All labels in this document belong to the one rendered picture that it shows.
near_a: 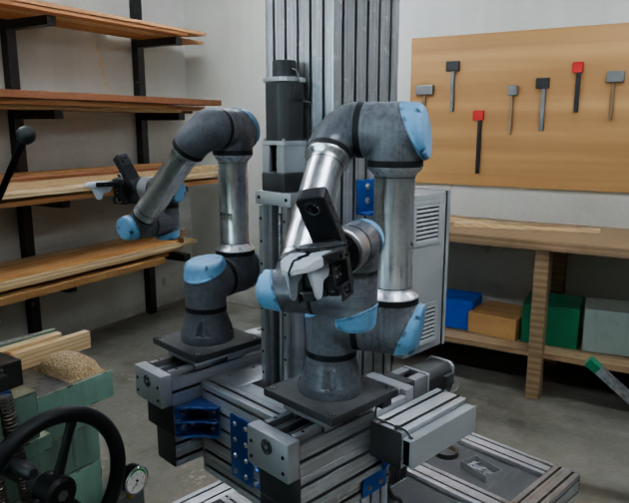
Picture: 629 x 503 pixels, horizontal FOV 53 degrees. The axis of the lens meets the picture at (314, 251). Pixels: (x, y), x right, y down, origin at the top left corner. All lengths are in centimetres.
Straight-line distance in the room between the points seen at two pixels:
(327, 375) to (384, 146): 51
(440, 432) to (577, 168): 259
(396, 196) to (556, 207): 272
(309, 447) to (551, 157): 286
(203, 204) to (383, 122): 396
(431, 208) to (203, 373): 79
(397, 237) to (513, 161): 271
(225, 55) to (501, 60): 207
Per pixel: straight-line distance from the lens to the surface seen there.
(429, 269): 184
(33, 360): 152
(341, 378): 142
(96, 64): 462
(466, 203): 409
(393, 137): 127
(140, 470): 150
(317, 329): 139
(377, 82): 169
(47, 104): 375
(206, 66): 509
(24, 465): 110
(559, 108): 392
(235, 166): 181
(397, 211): 130
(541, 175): 394
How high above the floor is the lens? 142
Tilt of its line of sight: 11 degrees down
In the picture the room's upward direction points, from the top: straight up
